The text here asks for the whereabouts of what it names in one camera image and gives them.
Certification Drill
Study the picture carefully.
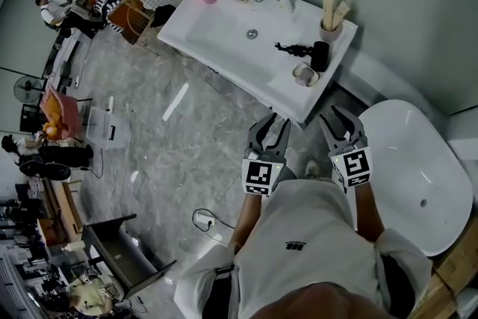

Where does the black bag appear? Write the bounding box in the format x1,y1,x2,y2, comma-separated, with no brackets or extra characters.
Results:
37,143,95,170

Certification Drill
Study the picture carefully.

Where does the black open cabinet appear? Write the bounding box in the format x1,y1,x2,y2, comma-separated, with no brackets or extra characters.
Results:
81,214,178,299

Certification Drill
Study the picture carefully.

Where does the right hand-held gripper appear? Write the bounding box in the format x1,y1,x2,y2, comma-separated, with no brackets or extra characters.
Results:
319,105,374,195

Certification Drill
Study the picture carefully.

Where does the wooden table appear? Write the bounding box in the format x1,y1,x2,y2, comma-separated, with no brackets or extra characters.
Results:
36,178,85,248

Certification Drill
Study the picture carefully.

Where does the person's shoe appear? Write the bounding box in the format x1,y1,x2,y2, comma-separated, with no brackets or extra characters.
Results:
305,158,320,179

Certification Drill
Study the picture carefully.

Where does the beige tube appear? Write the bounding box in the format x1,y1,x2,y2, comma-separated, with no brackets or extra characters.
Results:
332,0,352,31
321,0,335,31

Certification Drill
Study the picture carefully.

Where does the beige soap dish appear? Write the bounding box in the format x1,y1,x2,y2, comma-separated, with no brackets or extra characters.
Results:
291,62,321,88

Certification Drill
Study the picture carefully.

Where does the clear plastic storage box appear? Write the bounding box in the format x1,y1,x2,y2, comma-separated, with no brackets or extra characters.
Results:
85,105,131,151

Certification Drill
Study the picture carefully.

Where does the orange box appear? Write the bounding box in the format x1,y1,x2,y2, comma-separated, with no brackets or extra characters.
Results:
107,0,147,46

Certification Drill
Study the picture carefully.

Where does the white bathtub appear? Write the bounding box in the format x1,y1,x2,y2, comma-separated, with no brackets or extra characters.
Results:
356,99,474,258

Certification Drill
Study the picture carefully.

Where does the person's white t-shirt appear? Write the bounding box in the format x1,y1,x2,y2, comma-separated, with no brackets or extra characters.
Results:
173,177,434,319

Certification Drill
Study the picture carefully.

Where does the black standing fan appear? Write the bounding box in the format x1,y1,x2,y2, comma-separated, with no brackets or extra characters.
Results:
13,75,43,105

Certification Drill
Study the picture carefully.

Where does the cardboard box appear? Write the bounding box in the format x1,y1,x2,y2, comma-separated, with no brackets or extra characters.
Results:
424,215,478,319

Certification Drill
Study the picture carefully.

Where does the person's face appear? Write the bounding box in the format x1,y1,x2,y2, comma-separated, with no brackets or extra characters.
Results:
249,281,390,319

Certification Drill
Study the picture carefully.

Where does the person's right forearm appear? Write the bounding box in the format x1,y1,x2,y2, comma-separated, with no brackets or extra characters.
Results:
349,182,386,244

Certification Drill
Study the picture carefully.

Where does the wire laundry basket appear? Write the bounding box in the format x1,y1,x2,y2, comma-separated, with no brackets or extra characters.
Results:
125,0,184,46

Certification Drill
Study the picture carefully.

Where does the person's left forearm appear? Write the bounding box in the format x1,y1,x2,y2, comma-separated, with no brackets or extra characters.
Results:
227,191,270,255

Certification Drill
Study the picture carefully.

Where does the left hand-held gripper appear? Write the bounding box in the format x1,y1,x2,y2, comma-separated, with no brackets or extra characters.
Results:
241,112,293,197

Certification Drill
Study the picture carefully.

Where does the white washbasin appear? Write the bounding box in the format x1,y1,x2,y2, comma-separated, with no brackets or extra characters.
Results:
156,0,359,125

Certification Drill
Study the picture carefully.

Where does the pink cloth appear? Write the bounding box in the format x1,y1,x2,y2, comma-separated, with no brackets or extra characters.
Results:
38,87,83,141

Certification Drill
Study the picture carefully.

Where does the black cup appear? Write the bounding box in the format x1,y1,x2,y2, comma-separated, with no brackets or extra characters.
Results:
309,40,331,73

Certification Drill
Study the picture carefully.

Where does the pink cup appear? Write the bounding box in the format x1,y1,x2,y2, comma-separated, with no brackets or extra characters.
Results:
319,18,344,43

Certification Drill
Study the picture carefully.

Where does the black and white striped cloth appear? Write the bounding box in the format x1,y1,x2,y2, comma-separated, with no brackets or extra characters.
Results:
92,0,125,35

